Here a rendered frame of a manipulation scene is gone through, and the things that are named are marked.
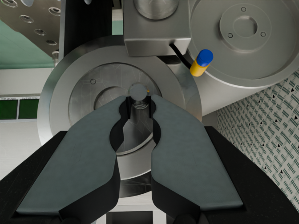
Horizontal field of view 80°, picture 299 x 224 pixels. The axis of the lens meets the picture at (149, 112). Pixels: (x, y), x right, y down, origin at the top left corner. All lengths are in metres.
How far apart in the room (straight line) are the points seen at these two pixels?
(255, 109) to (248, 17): 0.14
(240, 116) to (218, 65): 0.17
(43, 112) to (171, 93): 0.11
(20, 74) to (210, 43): 3.59
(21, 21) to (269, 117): 0.48
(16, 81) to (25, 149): 3.14
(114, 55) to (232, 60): 0.11
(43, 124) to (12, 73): 3.61
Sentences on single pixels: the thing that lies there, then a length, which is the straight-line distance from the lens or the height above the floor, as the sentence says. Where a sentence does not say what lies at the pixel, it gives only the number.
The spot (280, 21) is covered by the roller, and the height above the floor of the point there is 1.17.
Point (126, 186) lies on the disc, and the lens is 0.16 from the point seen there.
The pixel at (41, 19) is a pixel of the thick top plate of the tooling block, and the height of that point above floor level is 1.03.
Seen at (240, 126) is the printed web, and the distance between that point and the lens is 0.33.
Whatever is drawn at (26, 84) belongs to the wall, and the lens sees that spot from 3.59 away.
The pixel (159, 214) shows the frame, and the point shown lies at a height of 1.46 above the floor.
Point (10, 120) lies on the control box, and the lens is 0.61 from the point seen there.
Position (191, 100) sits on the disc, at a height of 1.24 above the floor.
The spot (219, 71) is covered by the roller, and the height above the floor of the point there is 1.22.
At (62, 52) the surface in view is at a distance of 0.21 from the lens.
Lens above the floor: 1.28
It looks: 9 degrees down
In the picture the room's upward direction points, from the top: 178 degrees clockwise
